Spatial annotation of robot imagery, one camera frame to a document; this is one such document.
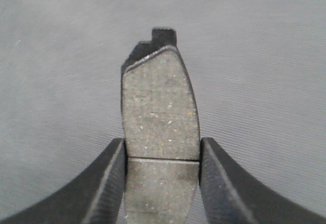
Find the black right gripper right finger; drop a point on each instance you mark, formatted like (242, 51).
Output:
(231, 195)

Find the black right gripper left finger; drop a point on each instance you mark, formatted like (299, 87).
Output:
(94, 196)

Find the brake pad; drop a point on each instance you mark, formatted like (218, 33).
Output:
(162, 133)

